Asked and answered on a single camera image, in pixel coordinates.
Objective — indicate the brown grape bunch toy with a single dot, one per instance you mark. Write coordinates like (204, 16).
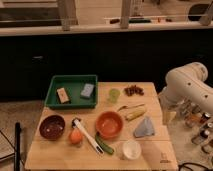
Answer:
(133, 89)

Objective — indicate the orange bowl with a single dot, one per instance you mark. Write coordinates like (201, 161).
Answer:
(109, 124)

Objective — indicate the blue-grey sponge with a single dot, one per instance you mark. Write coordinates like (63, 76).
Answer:
(87, 90)

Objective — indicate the tan wooden block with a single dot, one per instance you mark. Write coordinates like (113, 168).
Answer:
(63, 97)

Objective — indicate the black pole stand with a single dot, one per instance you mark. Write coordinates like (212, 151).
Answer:
(17, 147)

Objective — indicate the white cup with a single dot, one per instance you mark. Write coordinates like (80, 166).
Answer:
(130, 150)

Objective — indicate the grey-blue towel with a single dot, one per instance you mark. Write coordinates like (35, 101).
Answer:
(145, 128)

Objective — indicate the orange fruit toy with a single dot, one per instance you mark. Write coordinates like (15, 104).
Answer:
(75, 137)

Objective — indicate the green cucumber toy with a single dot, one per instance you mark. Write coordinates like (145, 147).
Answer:
(106, 148)

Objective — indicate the green plastic tray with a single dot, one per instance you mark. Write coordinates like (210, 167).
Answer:
(73, 85)

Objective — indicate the dark purple bowl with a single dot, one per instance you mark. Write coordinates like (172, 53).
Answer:
(52, 127)

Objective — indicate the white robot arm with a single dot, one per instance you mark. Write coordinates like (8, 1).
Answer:
(185, 83)

